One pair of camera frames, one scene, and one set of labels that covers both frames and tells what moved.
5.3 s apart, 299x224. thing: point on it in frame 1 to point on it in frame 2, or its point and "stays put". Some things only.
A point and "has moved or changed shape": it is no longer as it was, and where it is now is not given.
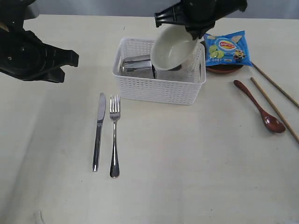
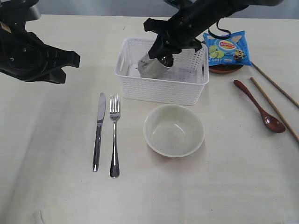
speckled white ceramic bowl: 171,46 has moved or changed shape
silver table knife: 101,116 stays put
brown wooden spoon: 272,122 stays put
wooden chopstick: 273,108 stays put
